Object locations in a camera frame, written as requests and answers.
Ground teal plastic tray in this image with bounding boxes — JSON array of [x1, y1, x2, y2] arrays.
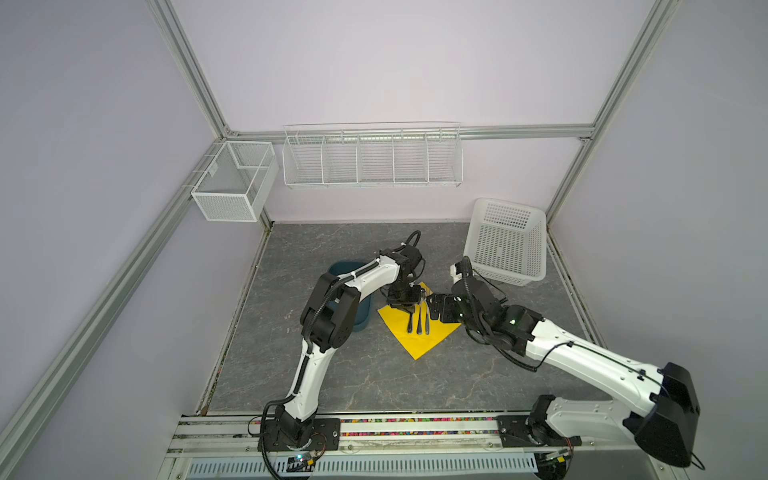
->
[[328, 260, 372, 332]]

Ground yellow paper napkin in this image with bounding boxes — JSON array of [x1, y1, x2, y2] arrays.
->
[[378, 306, 461, 360]]

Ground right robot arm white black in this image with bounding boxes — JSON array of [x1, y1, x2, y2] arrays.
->
[[426, 257, 704, 469]]

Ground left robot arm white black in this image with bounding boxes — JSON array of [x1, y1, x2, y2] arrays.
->
[[267, 230, 426, 443]]

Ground white plastic perforated basket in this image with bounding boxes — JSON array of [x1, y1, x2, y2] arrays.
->
[[464, 198, 547, 286]]

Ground white vent grille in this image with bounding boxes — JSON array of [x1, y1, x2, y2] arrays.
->
[[186, 452, 539, 479]]

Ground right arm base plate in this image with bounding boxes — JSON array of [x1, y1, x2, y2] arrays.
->
[[496, 415, 582, 448]]

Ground white wire wall shelf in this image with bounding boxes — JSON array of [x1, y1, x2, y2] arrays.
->
[[282, 122, 464, 188]]

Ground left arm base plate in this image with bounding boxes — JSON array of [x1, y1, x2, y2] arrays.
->
[[259, 417, 341, 452]]

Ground white mesh wall box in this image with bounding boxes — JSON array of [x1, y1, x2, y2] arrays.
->
[[192, 141, 279, 223]]

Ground aluminium front rail frame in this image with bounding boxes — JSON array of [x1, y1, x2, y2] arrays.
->
[[157, 410, 691, 480]]

